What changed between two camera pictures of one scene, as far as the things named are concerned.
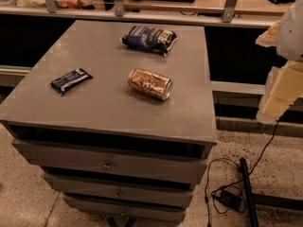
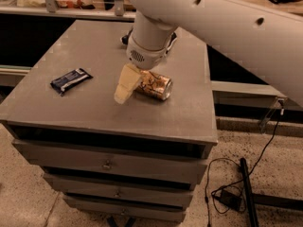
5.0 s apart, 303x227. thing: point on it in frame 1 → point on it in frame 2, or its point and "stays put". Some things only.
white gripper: (294, 35) → (146, 58)
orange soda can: (151, 84) stays put
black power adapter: (230, 200) stays put
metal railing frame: (49, 8) stays put
